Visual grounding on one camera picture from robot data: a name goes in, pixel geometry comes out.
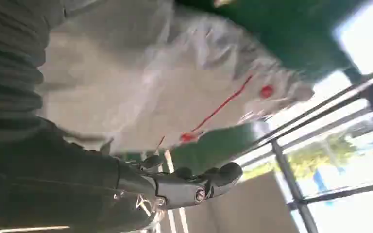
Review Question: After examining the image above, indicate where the dark metal window frame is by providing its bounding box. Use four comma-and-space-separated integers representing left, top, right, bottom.
235, 61, 373, 233

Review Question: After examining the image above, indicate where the ribbed grey right arm sleeve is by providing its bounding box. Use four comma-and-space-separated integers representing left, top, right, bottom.
0, 0, 66, 145

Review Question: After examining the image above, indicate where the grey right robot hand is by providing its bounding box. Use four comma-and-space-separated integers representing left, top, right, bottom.
0, 117, 244, 233

